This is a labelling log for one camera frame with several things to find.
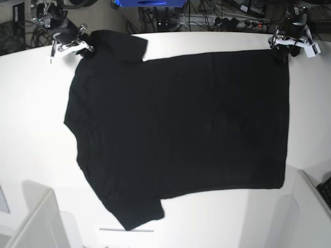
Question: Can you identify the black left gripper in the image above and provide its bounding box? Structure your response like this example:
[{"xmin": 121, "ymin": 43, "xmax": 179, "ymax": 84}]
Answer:
[{"xmin": 274, "ymin": 22, "xmax": 306, "ymax": 64}]

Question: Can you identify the white partition panel left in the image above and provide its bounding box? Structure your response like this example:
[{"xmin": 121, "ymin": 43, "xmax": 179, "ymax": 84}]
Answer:
[{"xmin": 1, "ymin": 180, "xmax": 84, "ymax": 247}]

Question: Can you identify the blue box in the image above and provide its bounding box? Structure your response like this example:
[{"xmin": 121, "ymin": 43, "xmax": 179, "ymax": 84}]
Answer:
[{"xmin": 113, "ymin": 0, "xmax": 186, "ymax": 7}]

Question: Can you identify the black keyboard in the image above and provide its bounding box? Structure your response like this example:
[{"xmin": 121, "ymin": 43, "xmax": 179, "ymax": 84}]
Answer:
[{"xmin": 317, "ymin": 178, "xmax": 331, "ymax": 207}]

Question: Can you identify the white partition panel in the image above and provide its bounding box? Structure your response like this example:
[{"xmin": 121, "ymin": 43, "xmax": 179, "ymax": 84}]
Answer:
[
  {"xmin": 1, "ymin": 180, "xmax": 84, "ymax": 247},
  {"xmin": 266, "ymin": 170, "xmax": 330, "ymax": 248}
]

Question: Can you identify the white partition panel right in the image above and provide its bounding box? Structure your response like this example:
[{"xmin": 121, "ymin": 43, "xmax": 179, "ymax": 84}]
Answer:
[{"xmin": 266, "ymin": 170, "xmax": 330, "ymax": 248}]

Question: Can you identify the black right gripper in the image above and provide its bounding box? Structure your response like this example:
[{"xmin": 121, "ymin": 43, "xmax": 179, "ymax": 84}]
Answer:
[{"xmin": 53, "ymin": 20, "xmax": 95, "ymax": 58}]

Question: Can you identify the black T-shirt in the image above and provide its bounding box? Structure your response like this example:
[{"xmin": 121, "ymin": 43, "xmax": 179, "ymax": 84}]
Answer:
[{"xmin": 64, "ymin": 30, "xmax": 290, "ymax": 230}]

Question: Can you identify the white power strip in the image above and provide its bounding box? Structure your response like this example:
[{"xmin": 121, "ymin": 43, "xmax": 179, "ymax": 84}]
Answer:
[{"xmin": 214, "ymin": 17, "xmax": 271, "ymax": 30}]

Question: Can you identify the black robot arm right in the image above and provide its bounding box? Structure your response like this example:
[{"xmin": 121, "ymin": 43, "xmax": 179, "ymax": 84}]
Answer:
[{"xmin": 32, "ymin": 1, "xmax": 95, "ymax": 59}]

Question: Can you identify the white table slot plate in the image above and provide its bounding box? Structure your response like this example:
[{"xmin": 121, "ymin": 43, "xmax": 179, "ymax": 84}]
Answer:
[{"xmin": 99, "ymin": 227, "xmax": 154, "ymax": 233}]

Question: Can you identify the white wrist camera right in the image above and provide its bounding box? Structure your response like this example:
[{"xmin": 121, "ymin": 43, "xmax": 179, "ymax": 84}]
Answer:
[{"xmin": 50, "ymin": 39, "xmax": 83, "ymax": 64}]

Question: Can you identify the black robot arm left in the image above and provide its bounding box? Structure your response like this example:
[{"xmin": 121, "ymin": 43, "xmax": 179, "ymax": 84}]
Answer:
[{"xmin": 269, "ymin": 3, "xmax": 313, "ymax": 63}]

